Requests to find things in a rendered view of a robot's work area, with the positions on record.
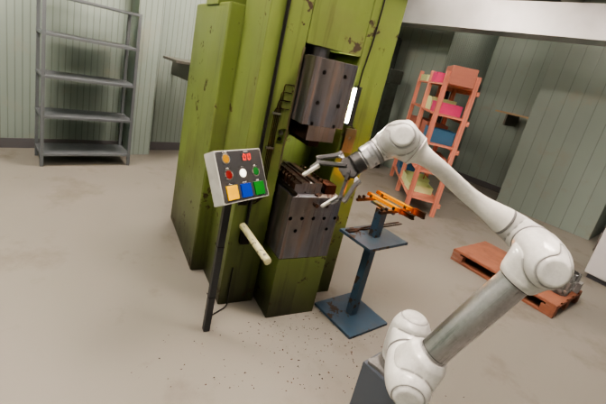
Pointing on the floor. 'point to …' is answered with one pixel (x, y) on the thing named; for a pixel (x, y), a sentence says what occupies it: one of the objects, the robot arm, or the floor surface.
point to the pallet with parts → (482, 254)
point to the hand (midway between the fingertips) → (314, 188)
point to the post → (216, 266)
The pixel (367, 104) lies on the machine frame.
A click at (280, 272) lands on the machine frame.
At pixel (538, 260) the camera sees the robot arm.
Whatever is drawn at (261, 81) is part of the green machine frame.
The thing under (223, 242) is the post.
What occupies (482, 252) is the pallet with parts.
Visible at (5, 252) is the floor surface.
